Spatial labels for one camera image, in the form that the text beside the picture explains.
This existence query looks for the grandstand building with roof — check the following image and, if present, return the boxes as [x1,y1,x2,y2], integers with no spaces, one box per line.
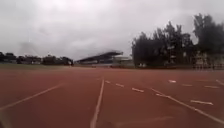
[75,50,134,68]

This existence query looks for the row of dark trees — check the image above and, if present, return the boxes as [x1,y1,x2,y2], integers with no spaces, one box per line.
[131,13,224,69]

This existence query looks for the red running track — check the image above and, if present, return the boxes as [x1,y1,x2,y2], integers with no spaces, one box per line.
[0,67,224,128]

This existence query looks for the low distant tree line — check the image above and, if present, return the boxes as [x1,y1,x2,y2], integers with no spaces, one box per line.
[0,51,75,66]

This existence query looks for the green grass field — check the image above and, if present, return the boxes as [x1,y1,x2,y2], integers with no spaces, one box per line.
[0,63,76,70]

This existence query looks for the pale building behind trees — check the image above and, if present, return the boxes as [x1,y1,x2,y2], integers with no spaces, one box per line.
[192,50,224,70]

